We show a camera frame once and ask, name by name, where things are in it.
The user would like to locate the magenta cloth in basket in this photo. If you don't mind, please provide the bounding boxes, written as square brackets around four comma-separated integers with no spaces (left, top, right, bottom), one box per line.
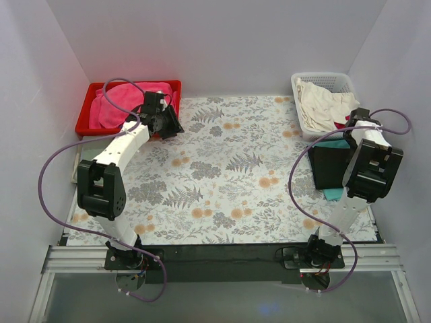
[334,116,350,129]

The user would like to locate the pink towel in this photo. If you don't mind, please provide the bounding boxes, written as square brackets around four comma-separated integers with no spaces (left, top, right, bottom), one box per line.
[89,82,174,131]

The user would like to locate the white plastic basket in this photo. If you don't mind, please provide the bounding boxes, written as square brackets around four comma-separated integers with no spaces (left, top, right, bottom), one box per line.
[291,72,360,141]

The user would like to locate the grey green folded shirt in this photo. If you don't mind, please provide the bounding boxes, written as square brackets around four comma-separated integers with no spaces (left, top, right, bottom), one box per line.
[71,140,110,184]

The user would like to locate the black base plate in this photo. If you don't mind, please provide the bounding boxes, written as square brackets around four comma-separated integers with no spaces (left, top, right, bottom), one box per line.
[104,244,347,285]

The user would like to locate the red plastic bin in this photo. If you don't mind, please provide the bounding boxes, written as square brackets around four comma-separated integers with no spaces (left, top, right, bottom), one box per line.
[75,80,182,137]

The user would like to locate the floral table mat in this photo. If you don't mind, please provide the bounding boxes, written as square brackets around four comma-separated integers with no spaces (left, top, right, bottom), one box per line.
[65,96,378,248]

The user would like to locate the teal folded shirt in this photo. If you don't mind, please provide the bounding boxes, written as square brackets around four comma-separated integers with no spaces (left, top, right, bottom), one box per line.
[313,139,350,201]

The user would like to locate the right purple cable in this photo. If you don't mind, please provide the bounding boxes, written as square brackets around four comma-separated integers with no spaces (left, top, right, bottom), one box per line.
[288,108,412,292]

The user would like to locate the cream crumpled shirt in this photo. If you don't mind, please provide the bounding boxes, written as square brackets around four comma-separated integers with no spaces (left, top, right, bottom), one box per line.
[296,77,360,133]

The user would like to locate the aluminium rail frame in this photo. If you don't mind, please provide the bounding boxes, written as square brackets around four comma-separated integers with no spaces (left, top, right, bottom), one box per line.
[29,244,420,322]

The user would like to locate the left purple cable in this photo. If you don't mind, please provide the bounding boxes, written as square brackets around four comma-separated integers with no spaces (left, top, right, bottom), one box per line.
[37,77,168,303]

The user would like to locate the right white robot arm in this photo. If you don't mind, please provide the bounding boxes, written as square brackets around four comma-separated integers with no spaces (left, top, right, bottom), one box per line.
[304,108,403,266]

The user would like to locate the purple cable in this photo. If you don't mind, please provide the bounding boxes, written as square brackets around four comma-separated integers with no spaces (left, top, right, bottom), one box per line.
[37,77,168,303]
[288,108,412,292]

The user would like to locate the black t shirt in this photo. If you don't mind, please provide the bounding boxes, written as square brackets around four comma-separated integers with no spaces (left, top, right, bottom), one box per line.
[308,146,351,190]

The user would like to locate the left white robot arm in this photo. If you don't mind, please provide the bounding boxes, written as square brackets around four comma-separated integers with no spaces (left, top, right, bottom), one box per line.
[77,91,184,268]

